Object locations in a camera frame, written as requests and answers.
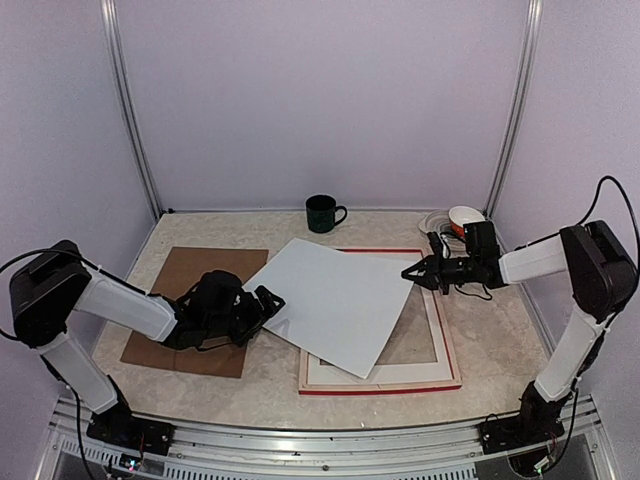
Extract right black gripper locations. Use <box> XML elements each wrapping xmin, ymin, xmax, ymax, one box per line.
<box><xmin>401</xmin><ymin>247</ymin><xmax>479</xmax><ymax>295</ymax></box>

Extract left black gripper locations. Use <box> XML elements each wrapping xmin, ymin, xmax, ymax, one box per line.
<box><xmin>205</xmin><ymin>285</ymin><xmax>285</xmax><ymax>347</ymax></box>

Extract cat and books photo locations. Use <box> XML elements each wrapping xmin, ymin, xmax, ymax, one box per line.
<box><xmin>244</xmin><ymin>238</ymin><xmax>413</xmax><ymax>379</ymax></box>

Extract red wooden picture frame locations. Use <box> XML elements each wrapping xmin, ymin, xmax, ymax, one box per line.
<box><xmin>297</xmin><ymin>247</ymin><xmax>464</xmax><ymax>397</ymax></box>

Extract white mat board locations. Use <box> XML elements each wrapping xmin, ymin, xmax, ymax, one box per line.
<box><xmin>304</xmin><ymin>289</ymin><xmax>451</xmax><ymax>384</ymax></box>

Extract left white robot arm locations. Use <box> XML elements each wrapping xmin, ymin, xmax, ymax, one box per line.
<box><xmin>4</xmin><ymin>240</ymin><xmax>286</xmax><ymax>445</ymax></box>

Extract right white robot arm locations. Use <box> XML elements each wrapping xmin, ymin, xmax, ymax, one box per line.
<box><xmin>401</xmin><ymin>220</ymin><xmax>639</xmax><ymax>444</ymax></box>

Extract white patterned plate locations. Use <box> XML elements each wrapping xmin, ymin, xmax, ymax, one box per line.
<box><xmin>418</xmin><ymin>210</ymin><xmax>466</xmax><ymax>252</ymax></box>

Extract orange and white bowl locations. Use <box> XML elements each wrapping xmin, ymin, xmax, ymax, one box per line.
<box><xmin>448</xmin><ymin>205</ymin><xmax>485</xmax><ymax>238</ymax></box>

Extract brown cardboard backing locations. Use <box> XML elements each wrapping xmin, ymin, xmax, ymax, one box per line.
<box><xmin>119</xmin><ymin>245</ymin><xmax>270</xmax><ymax>380</ymax></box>

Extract dark green mug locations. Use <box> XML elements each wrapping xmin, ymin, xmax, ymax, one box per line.
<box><xmin>305</xmin><ymin>194</ymin><xmax>348</xmax><ymax>234</ymax></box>

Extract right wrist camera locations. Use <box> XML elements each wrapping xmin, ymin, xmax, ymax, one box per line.
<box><xmin>427</xmin><ymin>231</ymin><xmax>450</xmax><ymax>259</ymax></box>

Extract aluminium front rail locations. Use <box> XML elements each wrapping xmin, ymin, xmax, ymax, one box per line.
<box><xmin>33</xmin><ymin>396</ymin><xmax>619</xmax><ymax>479</ymax></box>

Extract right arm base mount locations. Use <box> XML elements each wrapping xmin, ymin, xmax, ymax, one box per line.
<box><xmin>478</xmin><ymin>409</ymin><xmax>565</xmax><ymax>455</ymax></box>

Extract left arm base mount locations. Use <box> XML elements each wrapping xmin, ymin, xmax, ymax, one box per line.
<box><xmin>87</xmin><ymin>414</ymin><xmax>175</xmax><ymax>456</ymax></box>

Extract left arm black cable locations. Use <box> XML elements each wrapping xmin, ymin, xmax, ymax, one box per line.
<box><xmin>0</xmin><ymin>249</ymin><xmax>111</xmax><ymax>480</ymax></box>

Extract right aluminium post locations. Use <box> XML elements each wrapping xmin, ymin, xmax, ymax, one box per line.
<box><xmin>484</xmin><ymin>0</ymin><xmax>544</xmax><ymax>218</ymax></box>

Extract aluminium post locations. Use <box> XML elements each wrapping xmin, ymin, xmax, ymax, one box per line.
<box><xmin>100</xmin><ymin>0</ymin><xmax>164</xmax><ymax>221</ymax></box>
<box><xmin>484</xmin><ymin>0</ymin><xmax>544</xmax><ymax>218</ymax></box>

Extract left aluminium post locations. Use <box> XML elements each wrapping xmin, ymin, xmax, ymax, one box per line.
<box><xmin>100</xmin><ymin>0</ymin><xmax>164</xmax><ymax>221</ymax></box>

